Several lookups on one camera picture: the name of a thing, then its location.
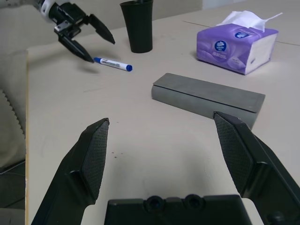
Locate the grey glasses case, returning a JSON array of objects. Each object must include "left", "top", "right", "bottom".
[{"left": 150, "top": 72, "right": 266, "bottom": 131}]

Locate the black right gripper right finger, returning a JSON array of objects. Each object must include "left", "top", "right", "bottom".
[{"left": 212, "top": 111, "right": 300, "bottom": 225}]

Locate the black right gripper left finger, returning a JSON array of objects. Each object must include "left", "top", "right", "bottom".
[{"left": 31, "top": 117, "right": 111, "bottom": 225}]

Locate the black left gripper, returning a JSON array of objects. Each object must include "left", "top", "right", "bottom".
[{"left": 50, "top": 1, "right": 116, "bottom": 63}]

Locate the black plastic cup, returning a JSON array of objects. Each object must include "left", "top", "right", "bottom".
[{"left": 119, "top": 0, "right": 155, "bottom": 54}]

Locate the white marker blue cap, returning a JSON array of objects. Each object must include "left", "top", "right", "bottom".
[{"left": 93, "top": 56, "right": 134, "bottom": 72}]

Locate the purple tissue pack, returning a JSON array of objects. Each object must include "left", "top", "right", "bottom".
[{"left": 196, "top": 10, "right": 284, "bottom": 76}]

